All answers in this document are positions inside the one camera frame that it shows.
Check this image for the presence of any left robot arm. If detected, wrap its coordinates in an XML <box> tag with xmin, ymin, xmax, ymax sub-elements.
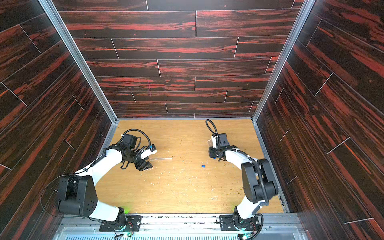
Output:
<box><xmin>56</xmin><ymin>129</ymin><xmax>157</xmax><ymax>232</ymax></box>

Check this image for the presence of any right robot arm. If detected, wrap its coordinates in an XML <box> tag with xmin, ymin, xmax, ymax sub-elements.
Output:
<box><xmin>205</xmin><ymin>119</ymin><xmax>279</xmax><ymax>234</ymax></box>

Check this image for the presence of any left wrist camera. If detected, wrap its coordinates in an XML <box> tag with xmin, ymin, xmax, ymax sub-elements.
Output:
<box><xmin>141</xmin><ymin>144</ymin><xmax>158</xmax><ymax>160</ymax></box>

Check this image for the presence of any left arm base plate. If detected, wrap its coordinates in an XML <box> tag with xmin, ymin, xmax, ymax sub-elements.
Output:
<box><xmin>99</xmin><ymin>214</ymin><xmax>143</xmax><ymax>233</ymax></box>

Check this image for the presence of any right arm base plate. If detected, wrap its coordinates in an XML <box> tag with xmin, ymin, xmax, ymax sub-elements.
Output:
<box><xmin>216</xmin><ymin>215</ymin><xmax>261</xmax><ymax>232</ymax></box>

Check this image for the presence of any aluminium front rail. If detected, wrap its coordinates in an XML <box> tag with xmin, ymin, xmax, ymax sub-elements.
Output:
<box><xmin>53</xmin><ymin>214</ymin><xmax>310</xmax><ymax>240</ymax></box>

